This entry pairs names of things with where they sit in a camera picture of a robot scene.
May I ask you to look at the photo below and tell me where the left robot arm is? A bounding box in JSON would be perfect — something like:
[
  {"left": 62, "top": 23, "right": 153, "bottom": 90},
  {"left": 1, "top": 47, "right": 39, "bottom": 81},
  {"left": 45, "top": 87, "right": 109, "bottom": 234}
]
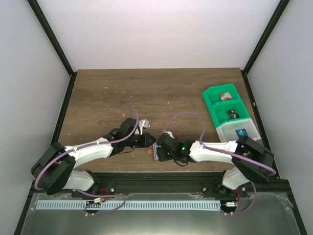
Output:
[{"left": 31, "top": 118, "right": 157, "bottom": 197}]

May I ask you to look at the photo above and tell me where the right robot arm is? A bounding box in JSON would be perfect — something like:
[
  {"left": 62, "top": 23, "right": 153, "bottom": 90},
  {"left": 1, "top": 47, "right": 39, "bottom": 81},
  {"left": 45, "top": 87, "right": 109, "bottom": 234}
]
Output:
[{"left": 156, "top": 132, "right": 276, "bottom": 195}]

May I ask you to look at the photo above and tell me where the black card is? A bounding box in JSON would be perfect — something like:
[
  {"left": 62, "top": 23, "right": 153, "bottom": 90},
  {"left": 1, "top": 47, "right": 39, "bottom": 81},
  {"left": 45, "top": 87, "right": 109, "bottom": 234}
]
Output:
[{"left": 226, "top": 110, "right": 240, "bottom": 119}]

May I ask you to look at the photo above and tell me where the blue card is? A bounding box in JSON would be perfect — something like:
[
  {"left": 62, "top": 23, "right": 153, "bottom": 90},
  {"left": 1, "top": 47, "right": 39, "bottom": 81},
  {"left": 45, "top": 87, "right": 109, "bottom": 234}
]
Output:
[{"left": 236, "top": 129, "right": 248, "bottom": 137}]

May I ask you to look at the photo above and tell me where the red white card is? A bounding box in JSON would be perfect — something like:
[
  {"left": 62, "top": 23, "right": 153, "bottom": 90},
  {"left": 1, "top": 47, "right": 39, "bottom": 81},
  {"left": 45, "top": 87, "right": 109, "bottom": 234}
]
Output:
[{"left": 220, "top": 92, "right": 232, "bottom": 101}]

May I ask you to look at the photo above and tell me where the white bin near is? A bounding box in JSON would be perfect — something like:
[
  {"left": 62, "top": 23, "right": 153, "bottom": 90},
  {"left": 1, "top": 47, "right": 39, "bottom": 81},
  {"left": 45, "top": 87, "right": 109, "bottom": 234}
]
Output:
[{"left": 216, "top": 118, "right": 261, "bottom": 142}]

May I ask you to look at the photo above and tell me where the green bin middle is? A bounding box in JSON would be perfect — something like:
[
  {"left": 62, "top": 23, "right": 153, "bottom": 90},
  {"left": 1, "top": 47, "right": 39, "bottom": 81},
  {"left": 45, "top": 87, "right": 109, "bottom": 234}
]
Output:
[{"left": 209, "top": 99, "right": 250, "bottom": 127}]

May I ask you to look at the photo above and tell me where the green bin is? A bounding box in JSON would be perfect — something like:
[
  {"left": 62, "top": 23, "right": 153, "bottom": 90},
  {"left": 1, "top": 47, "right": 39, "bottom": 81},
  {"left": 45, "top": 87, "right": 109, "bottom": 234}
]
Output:
[
  {"left": 202, "top": 83, "right": 241, "bottom": 106},
  {"left": 209, "top": 99, "right": 250, "bottom": 127}
]

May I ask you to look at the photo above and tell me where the green bin far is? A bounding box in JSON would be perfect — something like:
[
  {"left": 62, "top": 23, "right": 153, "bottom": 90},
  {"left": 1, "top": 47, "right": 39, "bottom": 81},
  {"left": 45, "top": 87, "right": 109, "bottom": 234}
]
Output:
[{"left": 202, "top": 83, "right": 241, "bottom": 106}]

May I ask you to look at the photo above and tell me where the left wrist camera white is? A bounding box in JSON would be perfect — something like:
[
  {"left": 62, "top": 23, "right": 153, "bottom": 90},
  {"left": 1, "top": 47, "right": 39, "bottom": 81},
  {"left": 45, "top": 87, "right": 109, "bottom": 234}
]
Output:
[{"left": 135, "top": 119, "right": 150, "bottom": 135}]

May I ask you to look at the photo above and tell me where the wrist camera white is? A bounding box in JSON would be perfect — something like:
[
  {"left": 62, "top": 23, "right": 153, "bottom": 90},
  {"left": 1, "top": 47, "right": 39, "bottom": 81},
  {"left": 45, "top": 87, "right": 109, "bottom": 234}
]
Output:
[
  {"left": 135, "top": 119, "right": 150, "bottom": 135},
  {"left": 164, "top": 131, "right": 175, "bottom": 139}
]

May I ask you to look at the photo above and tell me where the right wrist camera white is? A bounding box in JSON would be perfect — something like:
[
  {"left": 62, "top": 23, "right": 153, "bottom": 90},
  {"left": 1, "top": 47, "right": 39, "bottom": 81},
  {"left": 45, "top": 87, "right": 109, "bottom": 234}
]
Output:
[{"left": 164, "top": 131, "right": 175, "bottom": 139}]

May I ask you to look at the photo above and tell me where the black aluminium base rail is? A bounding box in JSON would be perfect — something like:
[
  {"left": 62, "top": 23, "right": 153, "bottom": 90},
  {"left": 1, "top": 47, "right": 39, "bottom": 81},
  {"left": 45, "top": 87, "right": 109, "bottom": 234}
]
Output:
[{"left": 30, "top": 171, "right": 291, "bottom": 196}]

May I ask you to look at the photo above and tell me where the white slotted cable duct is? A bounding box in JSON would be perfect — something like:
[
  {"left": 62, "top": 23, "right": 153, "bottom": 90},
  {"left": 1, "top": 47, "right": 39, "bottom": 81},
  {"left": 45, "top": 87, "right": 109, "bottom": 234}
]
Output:
[{"left": 35, "top": 200, "right": 221, "bottom": 211}]

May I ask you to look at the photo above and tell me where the left black frame post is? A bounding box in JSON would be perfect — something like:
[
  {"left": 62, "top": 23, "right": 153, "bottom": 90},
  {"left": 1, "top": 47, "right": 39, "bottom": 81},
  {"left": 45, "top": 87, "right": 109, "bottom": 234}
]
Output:
[{"left": 26, "top": 0, "right": 75, "bottom": 76}]

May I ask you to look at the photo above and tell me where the black frame post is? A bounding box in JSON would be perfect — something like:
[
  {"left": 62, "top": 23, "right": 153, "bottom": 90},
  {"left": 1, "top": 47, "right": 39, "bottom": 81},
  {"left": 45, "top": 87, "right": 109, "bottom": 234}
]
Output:
[
  {"left": 241, "top": 0, "right": 291, "bottom": 74},
  {"left": 26, "top": 0, "right": 75, "bottom": 76}
]

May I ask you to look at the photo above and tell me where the right black frame post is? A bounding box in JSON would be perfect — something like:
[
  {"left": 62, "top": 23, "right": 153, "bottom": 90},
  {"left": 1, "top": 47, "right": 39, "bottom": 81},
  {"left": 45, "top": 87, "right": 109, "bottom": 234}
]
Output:
[{"left": 241, "top": 0, "right": 291, "bottom": 74}]

